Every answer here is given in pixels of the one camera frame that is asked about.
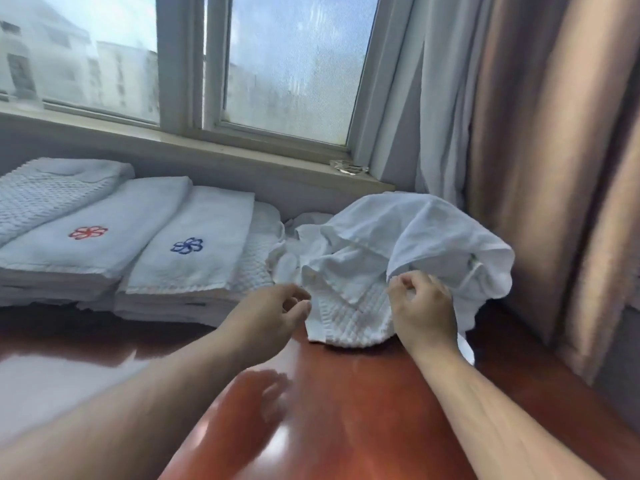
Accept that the folded white waffle towel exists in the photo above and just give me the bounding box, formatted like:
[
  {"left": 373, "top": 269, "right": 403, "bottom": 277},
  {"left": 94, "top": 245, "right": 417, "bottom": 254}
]
[
  {"left": 0, "top": 157, "right": 136, "bottom": 248},
  {"left": 227, "top": 201, "right": 286, "bottom": 296}
]

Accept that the brown curtain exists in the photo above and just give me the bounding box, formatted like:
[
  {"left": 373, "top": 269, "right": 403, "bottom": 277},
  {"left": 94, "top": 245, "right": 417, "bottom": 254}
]
[{"left": 464, "top": 0, "right": 640, "bottom": 386}]

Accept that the person's right hand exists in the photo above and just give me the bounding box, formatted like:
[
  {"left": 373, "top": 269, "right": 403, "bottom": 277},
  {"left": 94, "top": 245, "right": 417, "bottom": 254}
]
[{"left": 387, "top": 271, "right": 466, "bottom": 356}]

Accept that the white window frame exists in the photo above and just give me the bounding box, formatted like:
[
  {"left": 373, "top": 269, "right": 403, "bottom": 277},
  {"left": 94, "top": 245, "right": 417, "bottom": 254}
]
[{"left": 0, "top": 0, "right": 418, "bottom": 196}]

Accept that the small clear plastic wrapper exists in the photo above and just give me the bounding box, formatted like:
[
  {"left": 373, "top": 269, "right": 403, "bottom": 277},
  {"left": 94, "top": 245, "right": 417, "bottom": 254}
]
[{"left": 329, "top": 159, "right": 370, "bottom": 176}]

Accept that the person's right forearm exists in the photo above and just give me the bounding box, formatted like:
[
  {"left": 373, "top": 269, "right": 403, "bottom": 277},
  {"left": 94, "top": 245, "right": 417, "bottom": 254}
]
[{"left": 406, "top": 341, "right": 607, "bottom": 480}]

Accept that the grey building outside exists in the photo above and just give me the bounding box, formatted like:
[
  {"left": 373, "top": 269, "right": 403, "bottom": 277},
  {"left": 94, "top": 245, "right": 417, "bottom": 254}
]
[{"left": 0, "top": 0, "right": 160, "bottom": 123}]

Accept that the stack of folded white towels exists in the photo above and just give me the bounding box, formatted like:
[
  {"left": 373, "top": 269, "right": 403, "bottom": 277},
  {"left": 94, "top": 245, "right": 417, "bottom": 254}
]
[
  {"left": 80, "top": 287, "right": 241, "bottom": 328},
  {"left": 0, "top": 265, "right": 123, "bottom": 308}
]

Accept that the sheer white curtain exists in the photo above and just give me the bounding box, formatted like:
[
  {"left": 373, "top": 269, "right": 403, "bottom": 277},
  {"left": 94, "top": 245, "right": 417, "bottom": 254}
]
[{"left": 370, "top": 0, "right": 483, "bottom": 208}]

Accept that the white towel with red flower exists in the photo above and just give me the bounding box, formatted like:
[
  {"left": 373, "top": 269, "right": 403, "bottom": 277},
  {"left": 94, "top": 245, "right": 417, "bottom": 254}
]
[{"left": 0, "top": 176, "right": 194, "bottom": 283}]

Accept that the white towel with blue flower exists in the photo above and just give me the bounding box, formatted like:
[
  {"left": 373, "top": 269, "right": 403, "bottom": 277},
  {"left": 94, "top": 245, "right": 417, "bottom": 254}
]
[{"left": 124, "top": 186, "right": 256, "bottom": 296}]

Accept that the smooth white cloth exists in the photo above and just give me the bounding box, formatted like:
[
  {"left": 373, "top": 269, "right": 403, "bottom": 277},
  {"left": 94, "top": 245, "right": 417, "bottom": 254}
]
[{"left": 299, "top": 192, "right": 516, "bottom": 366}]

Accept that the person's left forearm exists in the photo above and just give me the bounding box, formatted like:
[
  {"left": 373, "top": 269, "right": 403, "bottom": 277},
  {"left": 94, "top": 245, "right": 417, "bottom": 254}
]
[{"left": 0, "top": 326, "right": 256, "bottom": 480}]

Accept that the person's left hand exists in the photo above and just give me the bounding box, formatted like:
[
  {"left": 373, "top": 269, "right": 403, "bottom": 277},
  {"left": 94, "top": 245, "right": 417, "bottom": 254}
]
[{"left": 220, "top": 284, "right": 314, "bottom": 368}]

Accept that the crumpled white waffle cloth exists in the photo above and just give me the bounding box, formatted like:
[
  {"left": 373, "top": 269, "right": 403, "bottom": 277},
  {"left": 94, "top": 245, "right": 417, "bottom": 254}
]
[{"left": 267, "top": 212, "right": 402, "bottom": 349}]

